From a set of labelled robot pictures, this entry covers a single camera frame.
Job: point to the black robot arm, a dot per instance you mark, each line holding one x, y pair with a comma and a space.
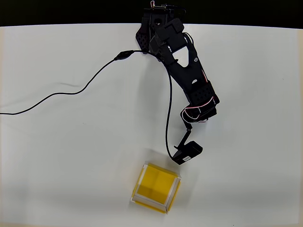
187, 71

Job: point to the yellow box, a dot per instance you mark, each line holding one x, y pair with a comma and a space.
155, 186

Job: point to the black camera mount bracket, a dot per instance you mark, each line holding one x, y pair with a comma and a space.
185, 138

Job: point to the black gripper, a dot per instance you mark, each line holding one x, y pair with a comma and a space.
185, 136

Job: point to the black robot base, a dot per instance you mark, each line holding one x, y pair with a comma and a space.
145, 26

